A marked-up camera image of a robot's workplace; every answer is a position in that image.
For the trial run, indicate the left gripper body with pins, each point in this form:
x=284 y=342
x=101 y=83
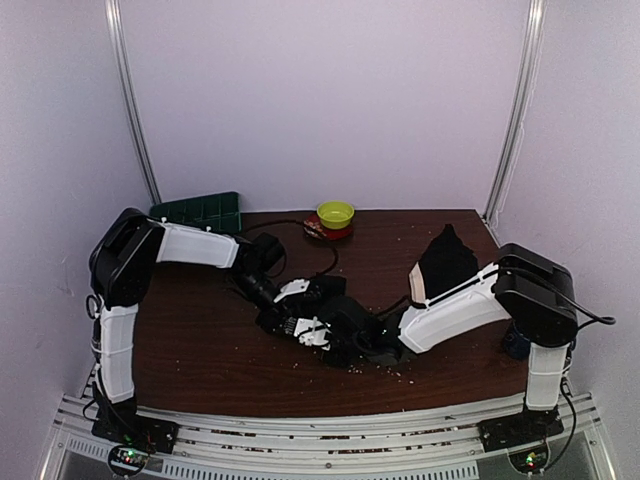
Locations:
x=268 y=316

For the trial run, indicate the black underwear white trim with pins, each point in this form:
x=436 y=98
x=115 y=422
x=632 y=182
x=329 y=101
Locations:
x=336 y=304

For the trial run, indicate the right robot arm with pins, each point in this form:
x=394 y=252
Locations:
x=449 y=295

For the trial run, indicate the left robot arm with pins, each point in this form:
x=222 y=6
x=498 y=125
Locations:
x=122 y=267

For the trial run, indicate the black underwear beige waistband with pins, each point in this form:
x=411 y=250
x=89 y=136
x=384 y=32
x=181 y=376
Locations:
x=446 y=263

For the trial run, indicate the red floral plate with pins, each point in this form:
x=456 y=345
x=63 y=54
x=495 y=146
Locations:
x=313 y=228

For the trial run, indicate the lime green plastic bowl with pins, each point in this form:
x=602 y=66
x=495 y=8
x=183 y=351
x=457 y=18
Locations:
x=335 y=214

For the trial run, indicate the green plastic divider tray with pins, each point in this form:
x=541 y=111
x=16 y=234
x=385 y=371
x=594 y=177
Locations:
x=219 y=212

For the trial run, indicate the dark blue mug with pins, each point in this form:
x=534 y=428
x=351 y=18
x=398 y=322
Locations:
x=515 y=345

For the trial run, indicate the left controller board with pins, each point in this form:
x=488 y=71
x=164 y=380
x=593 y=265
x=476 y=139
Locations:
x=125 y=460

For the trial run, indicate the controller board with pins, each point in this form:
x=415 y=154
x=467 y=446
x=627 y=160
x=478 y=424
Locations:
x=125 y=460
x=530 y=460

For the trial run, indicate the right controller board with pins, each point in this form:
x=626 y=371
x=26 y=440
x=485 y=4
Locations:
x=530 y=460

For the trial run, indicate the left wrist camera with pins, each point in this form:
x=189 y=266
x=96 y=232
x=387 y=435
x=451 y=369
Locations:
x=269 y=250

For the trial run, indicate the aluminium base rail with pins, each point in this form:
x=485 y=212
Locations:
x=441 y=443

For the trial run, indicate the aluminium frame post left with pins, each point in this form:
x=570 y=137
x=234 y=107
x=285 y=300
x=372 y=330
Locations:
x=117 y=37

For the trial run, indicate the aluminium frame post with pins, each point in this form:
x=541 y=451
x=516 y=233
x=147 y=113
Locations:
x=522 y=95
x=117 y=37

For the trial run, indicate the aluminium frame post right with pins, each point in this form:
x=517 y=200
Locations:
x=522 y=95

